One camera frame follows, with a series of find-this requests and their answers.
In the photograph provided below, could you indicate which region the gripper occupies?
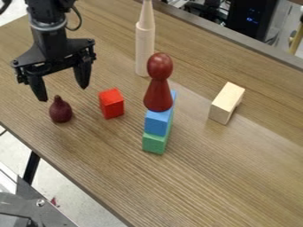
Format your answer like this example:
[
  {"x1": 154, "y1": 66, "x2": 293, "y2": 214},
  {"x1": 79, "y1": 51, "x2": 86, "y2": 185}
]
[{"x1": 9, "y1": 24, "x2": 98, "y2": 103}]

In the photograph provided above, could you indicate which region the red cube block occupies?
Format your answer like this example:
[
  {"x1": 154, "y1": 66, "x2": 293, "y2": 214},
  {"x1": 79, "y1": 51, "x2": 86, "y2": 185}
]
[{"x1": 97, "y1": 87, "x2": 126, "y2": 121}]

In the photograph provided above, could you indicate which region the blue rectangular block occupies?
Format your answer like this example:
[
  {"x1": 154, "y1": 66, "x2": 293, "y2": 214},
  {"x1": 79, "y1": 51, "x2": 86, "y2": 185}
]
[{"x1": 143, "y1": 90, "x2": 178, "y2": 137}]

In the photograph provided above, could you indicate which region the green rectangular block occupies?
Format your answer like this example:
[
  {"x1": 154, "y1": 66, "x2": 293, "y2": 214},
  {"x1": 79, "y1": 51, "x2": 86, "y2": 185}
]
[{"x1": 140, "y1": 109, "x2": 175, "y2": 156}]

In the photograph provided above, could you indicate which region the cream rectangular block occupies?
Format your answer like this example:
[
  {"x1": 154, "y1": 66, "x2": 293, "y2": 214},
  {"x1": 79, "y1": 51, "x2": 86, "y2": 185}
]
[{"x1": 208, "y1": 82, "x2": 246, "y2": 126}]

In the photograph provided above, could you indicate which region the dark red round toy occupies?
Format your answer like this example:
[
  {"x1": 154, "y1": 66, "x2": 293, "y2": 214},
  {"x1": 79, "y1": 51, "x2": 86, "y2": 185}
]
[{"x1": 47, "y1": 94, "x2": 74, "y2": 124}]

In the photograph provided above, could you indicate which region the red wooden pawn toy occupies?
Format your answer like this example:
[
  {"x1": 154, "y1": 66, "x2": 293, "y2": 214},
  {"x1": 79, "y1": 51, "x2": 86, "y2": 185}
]
[{"x1": 142, "y1": 52, "x2": 175, "y2": 113}]

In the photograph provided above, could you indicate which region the cream wooden cone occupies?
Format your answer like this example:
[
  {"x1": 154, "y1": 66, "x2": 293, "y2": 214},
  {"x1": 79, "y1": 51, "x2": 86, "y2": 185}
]
[{"x1": 136, "y1": 0, "x2": 157, "y2": 31}]

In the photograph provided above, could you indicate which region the black computer tower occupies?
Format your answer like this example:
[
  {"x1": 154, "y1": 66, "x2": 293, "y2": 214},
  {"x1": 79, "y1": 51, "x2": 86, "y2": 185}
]
[{"x1": 226, "y1": 0, "x2": 294, "y2": 43}]

